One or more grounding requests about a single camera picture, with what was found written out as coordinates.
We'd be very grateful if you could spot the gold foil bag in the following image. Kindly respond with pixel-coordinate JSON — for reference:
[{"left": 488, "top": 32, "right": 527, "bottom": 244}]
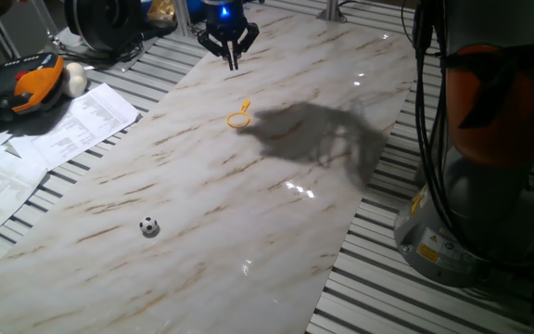
[{"left": 147, "top": 0, "right": 179, "bottom": 30}]

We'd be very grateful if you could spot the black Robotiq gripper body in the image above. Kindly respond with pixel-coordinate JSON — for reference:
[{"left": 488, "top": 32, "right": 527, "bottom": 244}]
[{"left": 201, "top": 0, "right": 250, "bottom": 43}]

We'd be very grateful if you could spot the yellow plastic bubble ring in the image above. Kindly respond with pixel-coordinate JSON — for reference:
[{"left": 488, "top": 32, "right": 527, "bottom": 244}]
[{"left": 225, "top": 98, "right": 252, "bottom": 129}]

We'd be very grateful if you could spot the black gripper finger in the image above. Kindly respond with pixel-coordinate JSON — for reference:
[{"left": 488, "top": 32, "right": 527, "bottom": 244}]
[
  {"left": 232, "top": 21, "right": 261, "bottom": 71},
  {"left": 197, "top": 27, "right": 235, "bottom": 71}
]

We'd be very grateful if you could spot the small black white soccer ball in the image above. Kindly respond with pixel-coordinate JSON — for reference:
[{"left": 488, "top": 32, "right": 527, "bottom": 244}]
[{"left": 138, "top": 215, "right": 159, "bottom": 236}]

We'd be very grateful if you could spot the white bone shaped toy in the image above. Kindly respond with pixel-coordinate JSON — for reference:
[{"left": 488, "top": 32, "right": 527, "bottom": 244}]
[{"left": 60, "top": 62, "right": 88, "bottom": 99}]

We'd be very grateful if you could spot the orange black teach pendant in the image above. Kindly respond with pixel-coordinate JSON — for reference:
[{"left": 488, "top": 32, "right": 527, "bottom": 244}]
[{"left": 0, "top": 52, "right": 67, "bottom": 123}]

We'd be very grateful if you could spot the aluminium profile strut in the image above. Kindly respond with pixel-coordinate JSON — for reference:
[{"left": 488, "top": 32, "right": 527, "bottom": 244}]
[
  {"left": 172, "top": 0, "right": 193, "bottom": 37},
  {"left": 316, "top": 0, "right": 348, "bottom": 24}
]

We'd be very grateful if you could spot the marble pattern table sheet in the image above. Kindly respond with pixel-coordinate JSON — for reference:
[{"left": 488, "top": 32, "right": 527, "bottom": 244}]
[{"left": 0, "top": 0, "right": 419, "bottom": 334}]

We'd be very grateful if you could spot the black round spool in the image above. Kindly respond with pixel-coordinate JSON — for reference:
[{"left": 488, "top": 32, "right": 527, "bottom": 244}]
[{"left": 64, "top": 0, "right": 146, "bottom": 55}]

